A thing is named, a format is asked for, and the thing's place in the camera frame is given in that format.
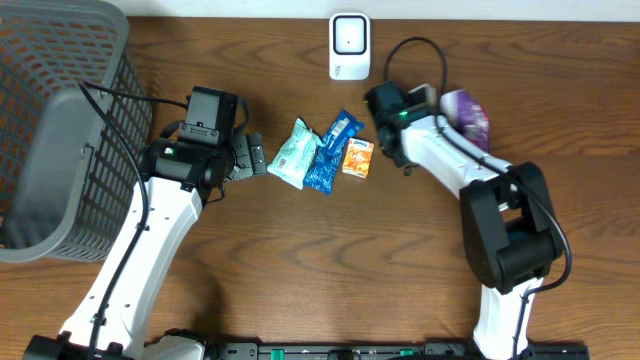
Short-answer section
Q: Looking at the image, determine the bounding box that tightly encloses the mint green wipes packet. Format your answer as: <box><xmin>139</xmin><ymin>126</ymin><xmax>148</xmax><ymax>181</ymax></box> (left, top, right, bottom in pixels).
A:
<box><xmin>267</xmin><ymin>118</ymin><xmax>322</xmax><ymax>190</ymax></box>

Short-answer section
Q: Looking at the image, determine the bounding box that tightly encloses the blue snack wrapper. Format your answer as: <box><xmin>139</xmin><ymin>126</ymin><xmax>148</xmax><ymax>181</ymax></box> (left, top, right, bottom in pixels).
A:
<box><xmin>303</xmin><ymin>110</ymin><xmax>364</xmax><ymax>195</ymax></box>

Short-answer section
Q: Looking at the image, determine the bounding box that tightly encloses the orange tissue packet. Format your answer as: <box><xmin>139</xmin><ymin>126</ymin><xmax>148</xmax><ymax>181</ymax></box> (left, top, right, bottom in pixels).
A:
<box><xmin>342</xmin><ymin>138</ymin><xmax>375</xmax><ymax>178</ymax></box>

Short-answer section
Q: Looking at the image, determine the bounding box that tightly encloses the purple noodle packet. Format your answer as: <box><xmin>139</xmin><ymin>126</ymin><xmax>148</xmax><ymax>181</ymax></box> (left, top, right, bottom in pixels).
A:
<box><xmin>440</xmin><ymin>89</ymin><xmax>490</xmax><ymax>153</ymax></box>

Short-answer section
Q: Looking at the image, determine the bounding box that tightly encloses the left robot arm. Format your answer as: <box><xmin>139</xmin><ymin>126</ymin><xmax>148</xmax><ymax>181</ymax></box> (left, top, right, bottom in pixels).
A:
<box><xmin>24</xmin><ymin>133</ymin><xmax>266</xmax><ymax>360</ymax></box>

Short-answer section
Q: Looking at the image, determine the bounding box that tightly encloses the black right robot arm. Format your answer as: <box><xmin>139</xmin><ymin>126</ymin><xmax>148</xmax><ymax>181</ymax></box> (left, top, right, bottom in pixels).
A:
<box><xmin>364</xmin><ymin>81</ymin><xmax>567</xmax><ymax>359</ymax></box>

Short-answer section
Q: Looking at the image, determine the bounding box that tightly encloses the white barcode scanner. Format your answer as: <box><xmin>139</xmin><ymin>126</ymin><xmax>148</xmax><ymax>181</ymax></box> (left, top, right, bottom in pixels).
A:
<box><xmin>329</xmin><ymin>12</ymin><xmax>371</xmax><ymax>81</ymax></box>

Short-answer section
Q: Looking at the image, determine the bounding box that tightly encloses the grey plastic mesh basket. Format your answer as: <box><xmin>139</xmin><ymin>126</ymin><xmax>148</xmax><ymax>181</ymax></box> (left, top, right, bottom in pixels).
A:
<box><xmin>1</xmin><ymin>1</ymin><xmax>152</xmax><ymax>263</ymax></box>

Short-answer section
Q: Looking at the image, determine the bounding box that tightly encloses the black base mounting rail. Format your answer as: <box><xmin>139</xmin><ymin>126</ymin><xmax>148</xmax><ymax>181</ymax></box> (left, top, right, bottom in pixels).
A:
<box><xmin>159</xmin><ymin>329</ymin><xmax>591</xmax><ymax>360</ymax></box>

